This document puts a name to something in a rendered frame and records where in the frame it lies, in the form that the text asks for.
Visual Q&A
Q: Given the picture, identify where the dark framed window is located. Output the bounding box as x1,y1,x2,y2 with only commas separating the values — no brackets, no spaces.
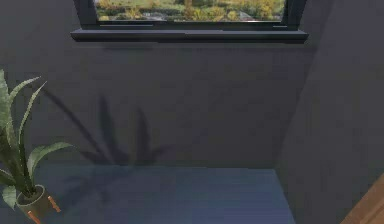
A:
70,0,310,44

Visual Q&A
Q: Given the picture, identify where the green house plant in pot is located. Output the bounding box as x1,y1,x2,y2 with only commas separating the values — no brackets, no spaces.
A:
0,68,74,224

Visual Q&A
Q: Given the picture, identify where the brown wooden furniture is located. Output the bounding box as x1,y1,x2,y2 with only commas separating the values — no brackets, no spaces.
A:
339,172,384,224

